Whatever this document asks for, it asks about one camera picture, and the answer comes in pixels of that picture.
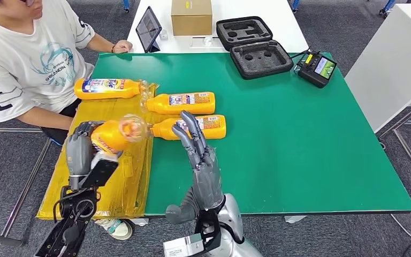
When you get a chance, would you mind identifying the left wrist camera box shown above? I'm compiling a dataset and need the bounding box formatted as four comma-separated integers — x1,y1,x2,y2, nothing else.
79,152,119,190

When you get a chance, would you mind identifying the brown cardboard box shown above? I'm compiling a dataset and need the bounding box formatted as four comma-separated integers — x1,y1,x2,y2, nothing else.
170,0,214,36

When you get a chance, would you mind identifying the white and teal shoe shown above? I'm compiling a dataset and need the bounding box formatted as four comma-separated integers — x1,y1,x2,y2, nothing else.
94,218,133,241

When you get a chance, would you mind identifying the person's left hand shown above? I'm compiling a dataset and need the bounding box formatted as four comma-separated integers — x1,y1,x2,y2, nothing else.
112,40,133,54

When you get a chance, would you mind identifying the white floor cable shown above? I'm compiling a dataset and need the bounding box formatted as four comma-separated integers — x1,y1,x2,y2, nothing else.
390,214,411,246

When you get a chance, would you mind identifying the orange detergent bottle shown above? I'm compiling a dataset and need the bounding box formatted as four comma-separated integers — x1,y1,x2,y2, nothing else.
143,91,216,115
90,114,147,156
148,114,227,141
73,78,148,101

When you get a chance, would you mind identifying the person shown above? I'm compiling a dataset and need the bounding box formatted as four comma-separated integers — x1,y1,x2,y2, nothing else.
0,0,133,145

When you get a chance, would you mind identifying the white cabinet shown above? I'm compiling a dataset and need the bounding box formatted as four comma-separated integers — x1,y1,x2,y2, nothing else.
344,4,411,134

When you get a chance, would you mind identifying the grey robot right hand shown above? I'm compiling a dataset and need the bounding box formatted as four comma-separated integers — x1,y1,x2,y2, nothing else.
165,110,226,225

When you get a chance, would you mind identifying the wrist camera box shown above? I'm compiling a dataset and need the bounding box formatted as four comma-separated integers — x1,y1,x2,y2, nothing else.
163,209,222,257
79,152,119,190

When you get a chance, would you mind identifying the black remote controller with screen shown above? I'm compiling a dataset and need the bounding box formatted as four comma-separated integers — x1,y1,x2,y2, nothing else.
296,50,338,89

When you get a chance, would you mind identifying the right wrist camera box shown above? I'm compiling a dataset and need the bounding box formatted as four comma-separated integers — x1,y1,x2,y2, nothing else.
163,209,222,257

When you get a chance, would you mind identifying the black controller cable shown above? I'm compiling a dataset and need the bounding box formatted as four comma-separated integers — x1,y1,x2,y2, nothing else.
289,49,311,61

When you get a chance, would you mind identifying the yellow taped cardboard sheet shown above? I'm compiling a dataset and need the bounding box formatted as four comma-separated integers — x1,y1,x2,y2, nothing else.
36,83,183,220

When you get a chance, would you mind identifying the white table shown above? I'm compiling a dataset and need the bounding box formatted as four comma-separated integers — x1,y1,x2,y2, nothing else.
126,0,310,54

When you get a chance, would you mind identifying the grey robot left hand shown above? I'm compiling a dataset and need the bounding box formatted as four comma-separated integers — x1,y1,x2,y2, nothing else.
65,120,123,191

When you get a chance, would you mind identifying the white flat card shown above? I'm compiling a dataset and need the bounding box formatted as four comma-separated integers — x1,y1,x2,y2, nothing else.
190,36,224,49

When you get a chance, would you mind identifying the black foam-lined open case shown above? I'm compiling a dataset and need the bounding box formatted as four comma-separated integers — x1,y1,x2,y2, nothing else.
215,16,294,80

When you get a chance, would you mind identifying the black tablet on stand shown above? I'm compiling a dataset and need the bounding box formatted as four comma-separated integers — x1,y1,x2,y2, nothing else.
135,6,163,54

